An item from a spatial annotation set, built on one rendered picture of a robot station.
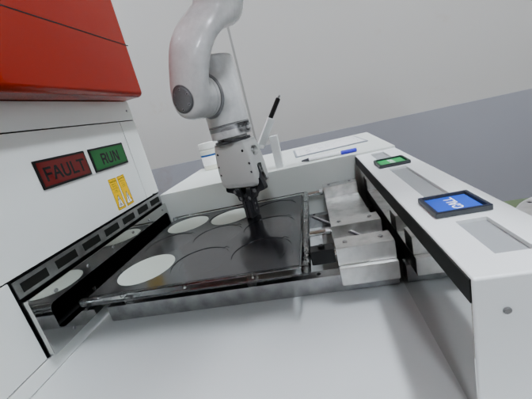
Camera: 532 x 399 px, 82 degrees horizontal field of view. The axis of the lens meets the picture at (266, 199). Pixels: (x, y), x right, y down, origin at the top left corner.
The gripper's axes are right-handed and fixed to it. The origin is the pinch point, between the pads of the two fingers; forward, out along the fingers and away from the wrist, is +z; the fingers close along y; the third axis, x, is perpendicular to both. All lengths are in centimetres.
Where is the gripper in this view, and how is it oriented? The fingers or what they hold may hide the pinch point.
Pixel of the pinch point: (251, 207)
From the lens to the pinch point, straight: 67.7
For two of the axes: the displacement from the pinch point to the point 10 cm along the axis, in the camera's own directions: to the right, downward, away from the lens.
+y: -8.2, 0.5, 5.7
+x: -5.2, 3.5, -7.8
